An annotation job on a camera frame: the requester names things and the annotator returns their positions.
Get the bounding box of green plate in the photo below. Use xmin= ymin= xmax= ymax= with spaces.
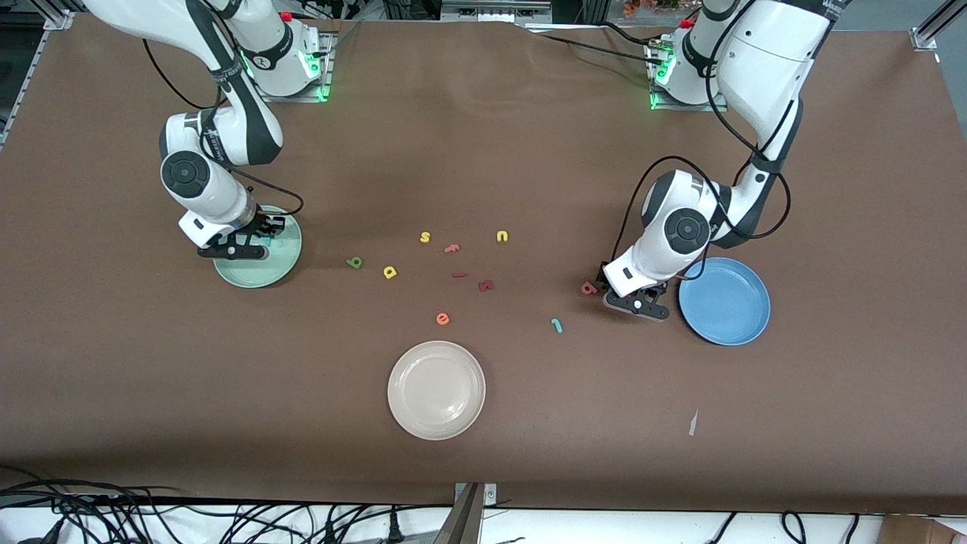
xmin=214 ymin=205 xmax=303 ymax=289

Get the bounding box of blue plate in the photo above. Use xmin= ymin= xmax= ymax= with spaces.
xmin=678 ymin=257 xmax=771 ymax=347

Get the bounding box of brown table cover sheet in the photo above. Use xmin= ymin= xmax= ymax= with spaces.
xmin=0 ymin=14 xmax=967 ymax=516

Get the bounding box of beige plate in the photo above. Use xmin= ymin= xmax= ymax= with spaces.
xmin=387 ymin=341 xmax=487 ymax=441

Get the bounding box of grey metal beam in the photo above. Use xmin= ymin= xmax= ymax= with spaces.
xmin=432 ymin=484 xmax=486 ymax=544

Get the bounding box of cardboard box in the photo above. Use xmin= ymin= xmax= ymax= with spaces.
xmin=880 ymin=514 xmax=967 ymax=544

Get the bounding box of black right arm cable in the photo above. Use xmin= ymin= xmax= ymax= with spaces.
xmin=142 ymin=38 xmax=305 ymax=220

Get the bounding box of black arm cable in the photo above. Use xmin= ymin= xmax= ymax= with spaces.
xmin=610 ymin=0 xmax=794 ymax=282
xmin=142 ymin=38 xmax=305 ymax=220

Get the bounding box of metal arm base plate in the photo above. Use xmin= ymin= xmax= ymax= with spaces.
xmin=648 ymin=38 xmax=726 ymax=113
xmin=257 ymin=30 xmax=334 ymax=104

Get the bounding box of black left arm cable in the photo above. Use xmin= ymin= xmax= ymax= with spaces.
xmin=610 ymin=0 xmax=794 ymax=282

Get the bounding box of black cable on table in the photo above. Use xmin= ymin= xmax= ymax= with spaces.
xmin=538 ymin=34 xmax=662 ymax=60
xmin=597 ymin=21 xmax=666 ymax=48

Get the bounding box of small metal bracket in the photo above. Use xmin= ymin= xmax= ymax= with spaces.
xmin=453 ymin=482 xmax=499 ymax=507

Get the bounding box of aluminium frame profile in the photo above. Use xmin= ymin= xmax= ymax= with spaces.
xmin=0 ymin=0 xmax=76 ymax=152
xmin=910 ymin=0 xmax=954 ymax=52

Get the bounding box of grey metal frame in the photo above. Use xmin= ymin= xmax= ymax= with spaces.
xmin=440 ymin=0 xmax=554 ymax=23

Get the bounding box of long black cable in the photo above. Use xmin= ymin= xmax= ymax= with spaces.
xmin=0 ymin=478 xmax=182 ymax=501

